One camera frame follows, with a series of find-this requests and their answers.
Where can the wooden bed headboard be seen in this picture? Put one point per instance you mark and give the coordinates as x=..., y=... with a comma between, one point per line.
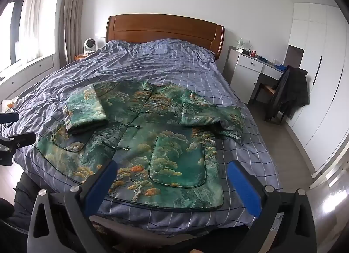
x=163, y=28

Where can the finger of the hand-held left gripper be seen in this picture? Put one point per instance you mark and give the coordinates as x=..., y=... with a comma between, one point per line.
x=9, y=118
x=16, y=142

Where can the dark jacket on chair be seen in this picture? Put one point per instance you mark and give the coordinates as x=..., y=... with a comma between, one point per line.
x=291, y=92

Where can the white desk with drawers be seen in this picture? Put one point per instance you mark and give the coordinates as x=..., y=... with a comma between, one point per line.
x=245, y=78

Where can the wooden nightstand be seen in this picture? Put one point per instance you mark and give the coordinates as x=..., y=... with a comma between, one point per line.
x=80, y=57

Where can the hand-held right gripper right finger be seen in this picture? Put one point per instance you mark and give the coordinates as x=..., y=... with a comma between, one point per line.
x=244, y=187

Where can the brown curtain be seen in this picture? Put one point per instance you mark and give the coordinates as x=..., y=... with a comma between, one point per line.
x=73, y=10

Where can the wooden chair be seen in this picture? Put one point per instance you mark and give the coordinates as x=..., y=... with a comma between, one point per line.
x=265, y=88

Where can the white orange packet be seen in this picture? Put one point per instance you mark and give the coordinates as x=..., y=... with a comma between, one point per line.
x=9, y=105

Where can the bed with blue checked cover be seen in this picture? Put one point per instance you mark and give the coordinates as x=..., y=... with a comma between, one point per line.
x=163, y=62

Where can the white window cabinet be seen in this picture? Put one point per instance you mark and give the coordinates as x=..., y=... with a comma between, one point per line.
x=27, y=73

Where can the person's dark trousers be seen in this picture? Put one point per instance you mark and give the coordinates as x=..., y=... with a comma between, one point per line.
x=16, y=214

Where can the white sheer curtain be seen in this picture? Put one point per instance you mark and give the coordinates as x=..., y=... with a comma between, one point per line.
x=31, y=24

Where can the blue desk item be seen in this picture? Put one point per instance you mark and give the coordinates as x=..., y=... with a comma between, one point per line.
x=280, y=66

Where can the green printed jacket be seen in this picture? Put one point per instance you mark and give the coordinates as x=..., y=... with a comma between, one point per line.
x=163, y=146

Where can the clear glass container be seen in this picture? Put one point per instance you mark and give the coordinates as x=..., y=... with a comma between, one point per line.
x=243, y=45

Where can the small white fan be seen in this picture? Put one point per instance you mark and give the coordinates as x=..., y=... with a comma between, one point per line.
x=89, y=44

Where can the white wardrobe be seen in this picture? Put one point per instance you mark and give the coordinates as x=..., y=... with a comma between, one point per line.
x=321, y=92

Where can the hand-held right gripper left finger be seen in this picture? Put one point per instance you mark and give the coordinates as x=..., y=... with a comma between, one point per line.
x=101, y=186

